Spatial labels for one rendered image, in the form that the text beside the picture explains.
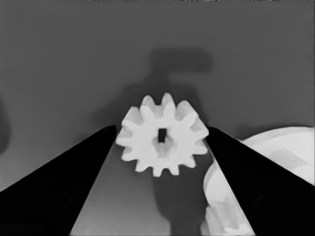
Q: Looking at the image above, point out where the small white toothed gear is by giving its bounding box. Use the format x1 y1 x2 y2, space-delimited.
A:
115 92 210 178

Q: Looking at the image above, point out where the white round carrier with pins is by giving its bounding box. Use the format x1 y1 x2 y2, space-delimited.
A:
201 125 315 236

